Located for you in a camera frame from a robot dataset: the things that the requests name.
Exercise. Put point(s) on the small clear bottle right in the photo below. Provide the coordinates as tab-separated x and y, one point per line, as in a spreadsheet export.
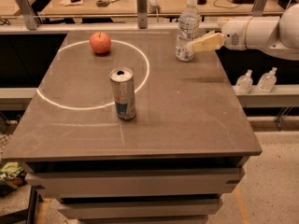
268	80

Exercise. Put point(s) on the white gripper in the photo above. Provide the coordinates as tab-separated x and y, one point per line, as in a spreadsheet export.
234	34

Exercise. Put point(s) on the red apple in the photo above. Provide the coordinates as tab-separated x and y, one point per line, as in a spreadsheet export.
100	42

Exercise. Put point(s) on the silver blue drink can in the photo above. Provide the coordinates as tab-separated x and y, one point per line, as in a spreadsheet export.
123	87

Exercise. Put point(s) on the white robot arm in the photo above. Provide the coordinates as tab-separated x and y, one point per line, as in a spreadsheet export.
275	36

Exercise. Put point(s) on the white power strip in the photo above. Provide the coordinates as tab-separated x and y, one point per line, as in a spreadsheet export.
153	6

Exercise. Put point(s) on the small clear bottle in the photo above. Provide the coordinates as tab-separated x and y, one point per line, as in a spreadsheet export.
244	83
268	80

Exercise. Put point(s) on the clear plastic water bottle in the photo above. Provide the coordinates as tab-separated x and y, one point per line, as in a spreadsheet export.
188	30

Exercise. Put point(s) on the small clear bottle left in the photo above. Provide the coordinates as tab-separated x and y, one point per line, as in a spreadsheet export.
244	83

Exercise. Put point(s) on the grey drawer cabinet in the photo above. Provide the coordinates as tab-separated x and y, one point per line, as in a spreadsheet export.
141	196

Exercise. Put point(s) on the dark sunglasses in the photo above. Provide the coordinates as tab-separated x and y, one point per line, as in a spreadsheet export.
102	3

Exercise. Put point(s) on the green snack bags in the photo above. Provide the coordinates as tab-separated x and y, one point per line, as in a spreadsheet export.
12	177

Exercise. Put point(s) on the middle metal post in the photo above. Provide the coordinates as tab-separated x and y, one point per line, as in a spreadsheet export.
142	14

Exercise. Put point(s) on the left metal post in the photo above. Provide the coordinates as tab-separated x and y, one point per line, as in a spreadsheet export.
30	19

